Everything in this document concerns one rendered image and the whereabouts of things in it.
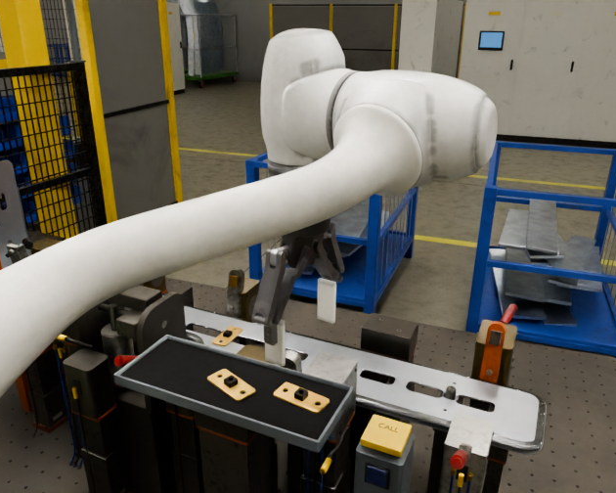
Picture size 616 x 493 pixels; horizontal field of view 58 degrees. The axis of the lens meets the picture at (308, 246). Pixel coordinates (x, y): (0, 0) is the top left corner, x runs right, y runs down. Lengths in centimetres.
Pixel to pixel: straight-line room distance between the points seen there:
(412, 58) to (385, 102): 837
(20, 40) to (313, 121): 166
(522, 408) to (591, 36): 790
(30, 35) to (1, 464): 137
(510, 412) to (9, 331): 94
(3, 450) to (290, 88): 127
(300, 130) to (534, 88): 827
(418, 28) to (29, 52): 723
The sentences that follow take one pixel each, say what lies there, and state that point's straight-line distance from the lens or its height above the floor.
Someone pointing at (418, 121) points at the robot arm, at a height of 162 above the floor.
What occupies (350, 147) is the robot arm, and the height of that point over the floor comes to 159.
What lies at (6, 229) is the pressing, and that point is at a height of 115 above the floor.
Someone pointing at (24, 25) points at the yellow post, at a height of 168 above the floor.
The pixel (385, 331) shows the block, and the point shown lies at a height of 103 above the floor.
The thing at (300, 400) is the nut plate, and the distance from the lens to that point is 88.
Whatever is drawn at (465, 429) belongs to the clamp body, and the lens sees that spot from 103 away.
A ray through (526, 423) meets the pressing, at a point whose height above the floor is 100.
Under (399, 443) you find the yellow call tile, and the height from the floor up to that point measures 116.
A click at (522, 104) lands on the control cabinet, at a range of 888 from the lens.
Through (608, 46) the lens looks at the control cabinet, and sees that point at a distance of 889.
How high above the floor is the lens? 171
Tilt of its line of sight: 23 degrees down
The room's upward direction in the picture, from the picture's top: straight up
